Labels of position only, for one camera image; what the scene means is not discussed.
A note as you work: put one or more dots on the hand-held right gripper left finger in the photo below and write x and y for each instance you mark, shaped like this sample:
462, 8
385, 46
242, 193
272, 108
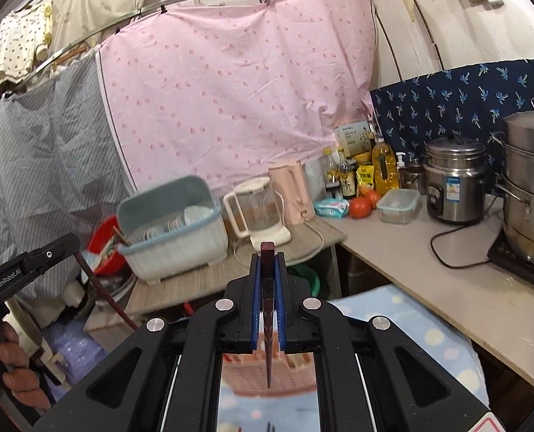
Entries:
257, 306

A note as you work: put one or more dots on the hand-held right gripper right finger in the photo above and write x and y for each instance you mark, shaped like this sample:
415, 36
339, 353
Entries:
280, 306

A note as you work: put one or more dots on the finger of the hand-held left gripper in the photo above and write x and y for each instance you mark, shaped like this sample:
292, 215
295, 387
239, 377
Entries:
89, 301
53, 252

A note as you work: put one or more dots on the dark red chopstick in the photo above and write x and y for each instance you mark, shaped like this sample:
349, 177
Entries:
109, 294
267, 279

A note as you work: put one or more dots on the person's left hand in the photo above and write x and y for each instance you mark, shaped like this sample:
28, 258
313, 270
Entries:
21, 382

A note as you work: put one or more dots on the green plastic basin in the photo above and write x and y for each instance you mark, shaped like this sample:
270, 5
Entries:
310, 279

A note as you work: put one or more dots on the translucent plastic bag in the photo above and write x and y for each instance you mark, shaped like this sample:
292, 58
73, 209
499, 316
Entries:
75, 346

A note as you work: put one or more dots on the red plastic basin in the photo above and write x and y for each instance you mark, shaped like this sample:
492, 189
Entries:
101, 239

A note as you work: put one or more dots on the pink plastic basket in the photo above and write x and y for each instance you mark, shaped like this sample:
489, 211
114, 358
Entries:
244, 375

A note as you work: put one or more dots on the white glass kettle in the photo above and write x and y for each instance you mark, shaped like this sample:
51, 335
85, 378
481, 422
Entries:
258, 216

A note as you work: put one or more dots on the grey striped sheet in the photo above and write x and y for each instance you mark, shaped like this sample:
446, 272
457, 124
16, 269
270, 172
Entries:
46, 157

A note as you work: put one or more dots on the blue-grey plastic dish basket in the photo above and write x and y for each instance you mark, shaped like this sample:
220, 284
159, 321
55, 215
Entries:
172, 254

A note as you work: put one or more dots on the white plates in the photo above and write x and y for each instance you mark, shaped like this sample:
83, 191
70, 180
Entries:
163, 231

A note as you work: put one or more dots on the white bowl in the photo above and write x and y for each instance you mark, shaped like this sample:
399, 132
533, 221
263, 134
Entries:
198, 215

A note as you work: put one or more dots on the blue tissue packet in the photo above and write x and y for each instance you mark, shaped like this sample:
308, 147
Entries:
332, 207

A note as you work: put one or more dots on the pink electric kettle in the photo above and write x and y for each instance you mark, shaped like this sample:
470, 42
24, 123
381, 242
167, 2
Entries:
294, 189

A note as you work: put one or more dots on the red tomato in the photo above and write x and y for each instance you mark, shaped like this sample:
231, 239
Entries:
373, 198
359, 208

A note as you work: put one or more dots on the dark sauce bottle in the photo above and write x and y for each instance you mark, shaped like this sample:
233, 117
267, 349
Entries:
348, 182

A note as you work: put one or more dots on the yellow-capped sauce bottle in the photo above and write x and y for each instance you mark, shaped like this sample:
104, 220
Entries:
331, 173

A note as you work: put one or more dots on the clear food container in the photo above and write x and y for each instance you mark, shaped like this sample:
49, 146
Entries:
398, 207

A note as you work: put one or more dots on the yellow seasoning packet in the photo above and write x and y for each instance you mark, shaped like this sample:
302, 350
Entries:
366, 177

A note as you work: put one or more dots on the yellow cooking oil bottle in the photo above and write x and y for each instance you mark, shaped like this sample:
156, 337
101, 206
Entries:
385, 166

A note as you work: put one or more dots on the white green carton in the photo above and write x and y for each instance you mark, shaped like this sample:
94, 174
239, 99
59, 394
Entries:
352, 137

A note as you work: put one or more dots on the small metal pot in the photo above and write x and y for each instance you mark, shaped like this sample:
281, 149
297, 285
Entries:
413, 177

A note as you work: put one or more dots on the white pump bottle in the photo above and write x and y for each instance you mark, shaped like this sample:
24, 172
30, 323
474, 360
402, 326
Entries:
401, 162

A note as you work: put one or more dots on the dotted baby garment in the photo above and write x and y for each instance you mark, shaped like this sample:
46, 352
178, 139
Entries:
21, 40

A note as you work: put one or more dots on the stainless steel rice cooker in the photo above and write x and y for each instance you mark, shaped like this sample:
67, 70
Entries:
456, 180

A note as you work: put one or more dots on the pink printed sheet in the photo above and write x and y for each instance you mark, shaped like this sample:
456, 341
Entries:
231, 81

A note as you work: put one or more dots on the black induction cooker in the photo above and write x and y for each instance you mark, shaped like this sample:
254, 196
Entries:
519, 267

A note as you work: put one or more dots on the navy printed cloth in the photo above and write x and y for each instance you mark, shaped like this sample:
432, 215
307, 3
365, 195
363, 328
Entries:
451, 99

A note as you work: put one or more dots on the stacked steel steamer pot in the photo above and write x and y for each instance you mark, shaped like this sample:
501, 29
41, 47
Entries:
526, 189

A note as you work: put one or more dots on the metal curtain rail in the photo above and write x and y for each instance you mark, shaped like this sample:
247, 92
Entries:
177, 1

